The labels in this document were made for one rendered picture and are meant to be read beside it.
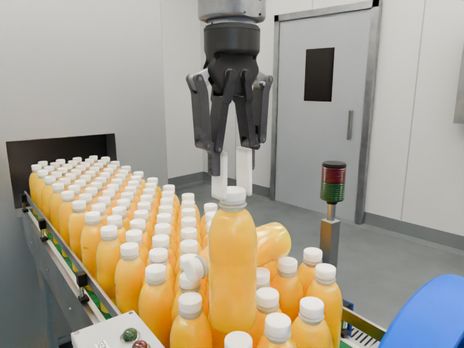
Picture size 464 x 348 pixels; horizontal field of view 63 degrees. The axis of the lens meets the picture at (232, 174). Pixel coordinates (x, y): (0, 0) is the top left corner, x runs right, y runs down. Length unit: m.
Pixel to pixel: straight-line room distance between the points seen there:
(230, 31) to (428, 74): 3.42
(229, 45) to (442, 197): 3.52
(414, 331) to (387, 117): 3.58
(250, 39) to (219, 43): 0.04
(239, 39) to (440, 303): 0.38
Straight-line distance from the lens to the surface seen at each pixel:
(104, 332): 0.64
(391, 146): 3.99
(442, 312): 0.49
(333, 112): 4.19
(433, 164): 3.88
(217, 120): 0.51
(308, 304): 0.65
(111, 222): 1.04
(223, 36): 0.50
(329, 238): 1.07
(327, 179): 1.02
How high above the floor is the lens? 1.46
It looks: 13 degrees down
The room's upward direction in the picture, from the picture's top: straight up
